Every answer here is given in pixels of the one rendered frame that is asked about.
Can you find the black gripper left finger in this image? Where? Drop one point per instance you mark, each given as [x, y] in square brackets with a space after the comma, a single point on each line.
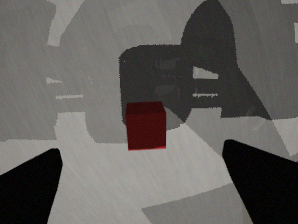
[27, 192]

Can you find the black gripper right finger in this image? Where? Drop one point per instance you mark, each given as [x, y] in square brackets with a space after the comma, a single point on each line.
[267, 184]

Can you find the red block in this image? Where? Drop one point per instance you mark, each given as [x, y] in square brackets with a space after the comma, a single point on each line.
[146, 126]

